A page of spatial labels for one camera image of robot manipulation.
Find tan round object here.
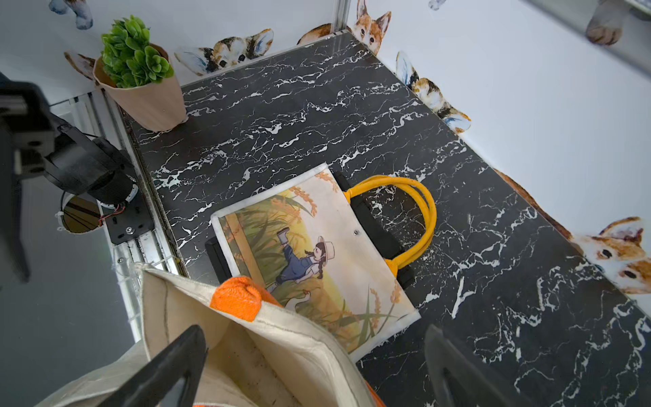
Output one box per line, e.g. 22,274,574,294
93,56,188,132

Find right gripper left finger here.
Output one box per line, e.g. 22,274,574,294
100,325,208,407

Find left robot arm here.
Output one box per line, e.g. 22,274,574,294
1,76,138,283

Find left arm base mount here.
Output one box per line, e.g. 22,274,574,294
103,192,154,245

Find black canvas bag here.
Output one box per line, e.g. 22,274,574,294
207,166,403,300

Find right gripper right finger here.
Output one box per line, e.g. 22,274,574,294
424,325,519,406

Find cream bag orange handles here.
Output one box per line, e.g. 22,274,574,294
44,265,381,406

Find green leafy plant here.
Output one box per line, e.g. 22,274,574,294
101,15,175,88

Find cream bag yellow handles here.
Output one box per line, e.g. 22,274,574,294
211,164,437,361

